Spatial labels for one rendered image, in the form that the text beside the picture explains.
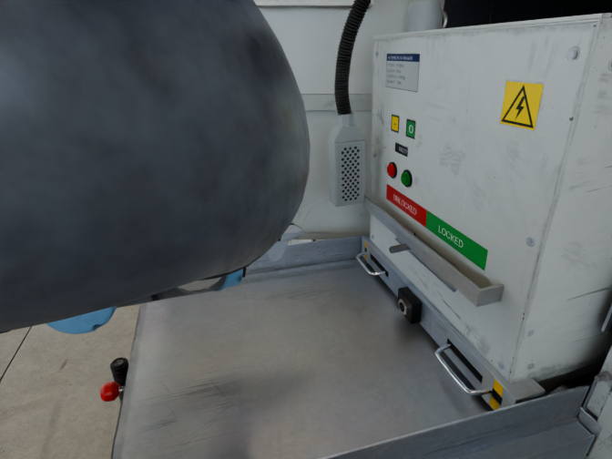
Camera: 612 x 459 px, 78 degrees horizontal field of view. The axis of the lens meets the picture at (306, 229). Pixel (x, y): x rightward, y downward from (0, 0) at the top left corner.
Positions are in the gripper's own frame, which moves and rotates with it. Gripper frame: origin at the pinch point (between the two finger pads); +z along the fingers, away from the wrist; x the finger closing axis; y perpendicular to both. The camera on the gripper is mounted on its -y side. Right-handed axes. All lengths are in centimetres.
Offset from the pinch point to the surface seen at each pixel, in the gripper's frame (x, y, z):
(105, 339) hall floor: -117, 123, -45
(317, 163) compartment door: -40.0, 0.5, 19.7
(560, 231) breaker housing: 25.8, -12.2, 22.6
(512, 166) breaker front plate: 18.3, -17.6, 19.9
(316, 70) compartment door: -41.5, -22.5, 15.5
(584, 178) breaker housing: 25.5, -18.8, 22.6
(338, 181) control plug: -17.6, -2.2, 15.2
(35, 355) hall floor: -116, 128, -75
